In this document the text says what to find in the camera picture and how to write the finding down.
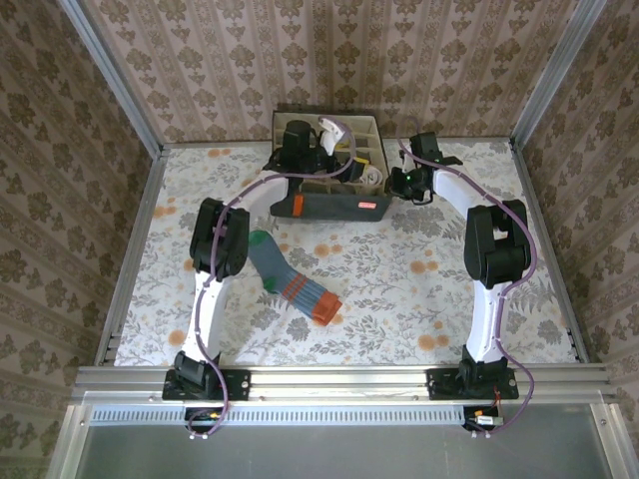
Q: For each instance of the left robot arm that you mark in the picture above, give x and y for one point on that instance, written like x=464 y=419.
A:
x=219 y=239

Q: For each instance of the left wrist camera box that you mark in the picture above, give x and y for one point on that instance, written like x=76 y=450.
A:
x=332 y=140

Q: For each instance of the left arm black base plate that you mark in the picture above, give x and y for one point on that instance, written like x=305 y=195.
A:
x=239 y=384

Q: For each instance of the dark fabric sock organizer box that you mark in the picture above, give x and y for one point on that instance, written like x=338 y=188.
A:
x=329 y=207

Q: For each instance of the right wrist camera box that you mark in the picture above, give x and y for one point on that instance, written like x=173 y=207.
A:
x=408 y=160

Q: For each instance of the black connector bracket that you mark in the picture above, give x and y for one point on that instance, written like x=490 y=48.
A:
x=479 y=418
x=199 y=416

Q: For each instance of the aluminium frame post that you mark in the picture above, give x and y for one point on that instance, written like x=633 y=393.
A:
x=112 y=80
x=559 y=70

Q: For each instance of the aluminium table side rail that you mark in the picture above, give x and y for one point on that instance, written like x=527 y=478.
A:
x=549 y=249
x=127 y=259

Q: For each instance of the white sock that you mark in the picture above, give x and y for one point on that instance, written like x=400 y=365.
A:
x=373 y=178

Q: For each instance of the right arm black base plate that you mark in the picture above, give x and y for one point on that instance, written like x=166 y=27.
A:
x=439 y=386

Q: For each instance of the grey metal panel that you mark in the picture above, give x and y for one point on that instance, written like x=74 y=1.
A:
x=339 y=454

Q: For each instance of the floral tablecloth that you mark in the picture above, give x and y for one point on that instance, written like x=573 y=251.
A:
x=389 y=279

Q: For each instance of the grey sock with orange cuff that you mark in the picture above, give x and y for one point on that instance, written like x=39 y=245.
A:
x=294 y=289

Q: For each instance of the aluminium front rail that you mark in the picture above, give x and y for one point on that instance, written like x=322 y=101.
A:
x=339 y=381

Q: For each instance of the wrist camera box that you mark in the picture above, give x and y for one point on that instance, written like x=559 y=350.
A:
x=408 y=160
x=332 y=140

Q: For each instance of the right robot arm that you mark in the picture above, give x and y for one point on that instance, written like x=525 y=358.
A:
x=494 y=244

